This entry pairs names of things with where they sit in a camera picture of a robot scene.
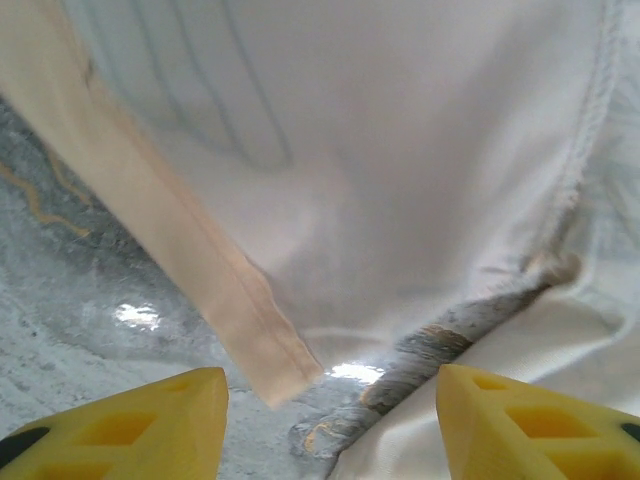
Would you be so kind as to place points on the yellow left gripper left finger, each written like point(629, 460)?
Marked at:
point(125, 435)

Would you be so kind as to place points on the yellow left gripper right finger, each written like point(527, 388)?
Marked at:
point(540, 430)

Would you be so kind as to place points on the peach printed t-shirt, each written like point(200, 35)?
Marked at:
point(350, 150)

